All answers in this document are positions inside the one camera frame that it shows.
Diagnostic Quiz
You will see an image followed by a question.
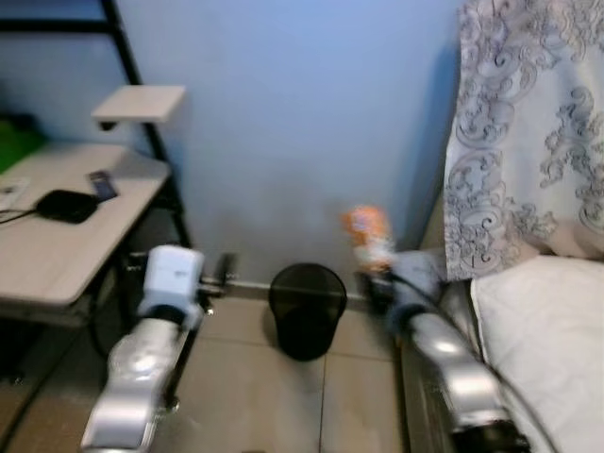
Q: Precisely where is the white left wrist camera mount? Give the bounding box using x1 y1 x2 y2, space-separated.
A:
139 244 206 328

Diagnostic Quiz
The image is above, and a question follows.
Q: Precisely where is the light wooden desk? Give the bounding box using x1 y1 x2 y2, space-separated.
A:
0 142 172 327

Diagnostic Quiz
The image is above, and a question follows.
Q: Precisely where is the green object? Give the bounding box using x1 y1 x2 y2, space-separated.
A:
0 113 48 176

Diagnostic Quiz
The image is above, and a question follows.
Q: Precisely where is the black round flat device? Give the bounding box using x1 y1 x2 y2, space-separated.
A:
35 189 100 226

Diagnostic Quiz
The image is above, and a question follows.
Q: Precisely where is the black mesh waste bin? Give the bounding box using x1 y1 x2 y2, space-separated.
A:
268 262 348 362

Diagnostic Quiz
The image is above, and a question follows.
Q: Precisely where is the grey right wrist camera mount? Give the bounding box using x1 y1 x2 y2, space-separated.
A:
389 249 445 317

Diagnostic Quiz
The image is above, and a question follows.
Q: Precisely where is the orange white toy figure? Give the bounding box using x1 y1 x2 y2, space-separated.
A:
341 205 396 275

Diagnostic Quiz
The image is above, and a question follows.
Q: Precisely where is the small light wooden shelf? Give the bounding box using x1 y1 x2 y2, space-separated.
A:
91 85 187 131

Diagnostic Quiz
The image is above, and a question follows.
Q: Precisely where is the thin black desk cable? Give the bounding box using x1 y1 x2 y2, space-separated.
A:
0 210 41 227

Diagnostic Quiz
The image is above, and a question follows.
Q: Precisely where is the grey floral headboard cloth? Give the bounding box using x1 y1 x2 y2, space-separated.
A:
443 0 604 282

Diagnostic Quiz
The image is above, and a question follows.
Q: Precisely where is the dark smartphone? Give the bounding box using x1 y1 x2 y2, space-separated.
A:
88 170 120 202

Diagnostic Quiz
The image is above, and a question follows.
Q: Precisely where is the white quilted mattress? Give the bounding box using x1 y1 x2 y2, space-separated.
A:
469 255 604 453

